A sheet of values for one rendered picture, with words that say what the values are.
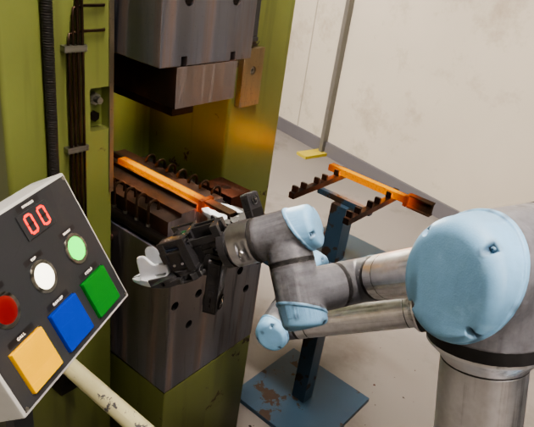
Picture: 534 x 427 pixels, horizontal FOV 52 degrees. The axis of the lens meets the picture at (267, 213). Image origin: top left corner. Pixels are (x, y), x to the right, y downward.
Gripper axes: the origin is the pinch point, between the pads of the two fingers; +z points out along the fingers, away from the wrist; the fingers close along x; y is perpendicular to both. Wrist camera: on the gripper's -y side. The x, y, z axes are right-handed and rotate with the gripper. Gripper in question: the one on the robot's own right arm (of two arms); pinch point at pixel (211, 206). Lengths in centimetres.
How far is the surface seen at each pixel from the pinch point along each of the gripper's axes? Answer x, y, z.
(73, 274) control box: -49, -6, -12
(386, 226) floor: 223, 100, 39
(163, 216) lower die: -11.3, 1.9, 5.8
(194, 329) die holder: -5.8, 35.8, -3.3
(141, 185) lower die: -5.0, 0.9, 21.5
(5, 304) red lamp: -64, -10, -17
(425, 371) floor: 108, 100, -41
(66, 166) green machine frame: -31.1, -12.6, 16.7
